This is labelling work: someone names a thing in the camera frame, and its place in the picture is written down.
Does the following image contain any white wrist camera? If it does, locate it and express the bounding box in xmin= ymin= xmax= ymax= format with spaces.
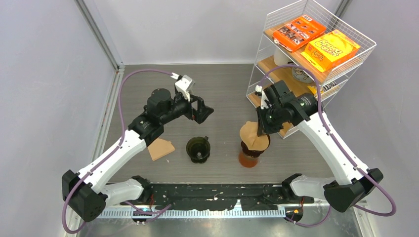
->
xmin=255 ymin=84 xmax=269 ymax=110
xmin=171 ymin=73 xmax=195 ymax=102

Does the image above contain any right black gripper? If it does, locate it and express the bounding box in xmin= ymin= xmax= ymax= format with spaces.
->
xmin=255 ymin=104 xmax=284 ymax=137

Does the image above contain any orange snack box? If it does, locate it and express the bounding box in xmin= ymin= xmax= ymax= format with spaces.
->
xmin=272 ymin=14 xmax=327 ymax=53

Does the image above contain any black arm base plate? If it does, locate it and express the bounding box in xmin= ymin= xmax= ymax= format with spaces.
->
xmin=130 ymin=183 xmax=314 ymax=211

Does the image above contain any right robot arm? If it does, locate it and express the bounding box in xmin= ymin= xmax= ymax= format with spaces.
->
xmin=255 ymin=80 xmax=383 ymax=212

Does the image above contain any white ceramic mug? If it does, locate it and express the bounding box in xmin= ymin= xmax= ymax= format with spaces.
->
xmin=273 ymin=48 xmax=294 ymax=68

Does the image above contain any white wire shelf rack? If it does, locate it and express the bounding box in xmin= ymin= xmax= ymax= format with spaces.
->
xmin=246 ymin=0 xmax=377 ymax=140

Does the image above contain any aluminium frame rail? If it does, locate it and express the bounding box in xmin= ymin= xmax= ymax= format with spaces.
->
xmin=69 ymin=186 xmax=367 ymax=220

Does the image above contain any yellow black snack packet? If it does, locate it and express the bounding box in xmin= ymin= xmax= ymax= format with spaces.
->
xmin=307 ymin=81 xmax=339 ymax=97

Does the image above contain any amber brown coffee dripper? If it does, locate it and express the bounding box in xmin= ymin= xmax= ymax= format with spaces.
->
xmin=241 ymin=141 xmax=270 ymax=158

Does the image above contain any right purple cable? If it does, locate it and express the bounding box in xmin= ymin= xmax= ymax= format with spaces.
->
xmin=258 ymin=64 xmax=397 ymax=228

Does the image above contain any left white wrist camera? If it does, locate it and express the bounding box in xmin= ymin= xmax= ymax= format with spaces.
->
xmin=171 ymin=73 xmax=195 ymax=102

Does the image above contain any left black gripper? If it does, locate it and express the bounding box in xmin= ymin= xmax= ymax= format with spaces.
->
xmin=160 ymin=91 xmax=213 ymax=124

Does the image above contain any dark green coffee dripper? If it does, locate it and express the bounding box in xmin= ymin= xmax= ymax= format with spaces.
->
xmin=186 ymin=136 xmax=210 ymax=163

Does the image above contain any brown paper coffee filter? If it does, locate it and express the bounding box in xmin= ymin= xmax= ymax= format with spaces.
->
xmin=239 ymin=121 xmax=270 ymax=151

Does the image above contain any orange glass carafe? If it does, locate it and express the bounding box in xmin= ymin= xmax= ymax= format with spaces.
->
xmin=238 ymin=152 xmax=259 ymax=168

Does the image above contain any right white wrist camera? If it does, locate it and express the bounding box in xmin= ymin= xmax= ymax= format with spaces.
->
xmin=255 ymin=84 xmax=269 ymax=110

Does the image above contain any yellow snack box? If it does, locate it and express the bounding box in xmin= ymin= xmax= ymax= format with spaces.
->
xmin=301 ymin=30 xmax=360 ymax=73

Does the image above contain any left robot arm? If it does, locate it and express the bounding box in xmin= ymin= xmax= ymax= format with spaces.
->
xmin=62 ymin=88 xmax=214 ymax=223

